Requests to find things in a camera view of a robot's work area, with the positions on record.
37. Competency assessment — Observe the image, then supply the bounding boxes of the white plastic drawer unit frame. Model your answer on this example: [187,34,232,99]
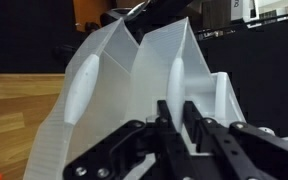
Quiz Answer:
[210,70,247,125]

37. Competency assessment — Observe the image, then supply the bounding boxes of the translucent drawer pulled far open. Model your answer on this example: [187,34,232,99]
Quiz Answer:
[23,18,140,180]

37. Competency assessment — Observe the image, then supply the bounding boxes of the black office chair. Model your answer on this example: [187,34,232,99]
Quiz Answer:
[83,0,198,34]

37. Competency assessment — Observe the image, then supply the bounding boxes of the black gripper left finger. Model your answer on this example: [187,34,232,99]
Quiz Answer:
[63,99,202,180]

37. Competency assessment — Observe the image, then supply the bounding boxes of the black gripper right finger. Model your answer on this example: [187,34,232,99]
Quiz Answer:
[183,101,288,180]

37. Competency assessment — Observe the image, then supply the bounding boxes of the translucent drawer with gripped handle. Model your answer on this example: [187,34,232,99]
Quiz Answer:
[125,17,218,158]

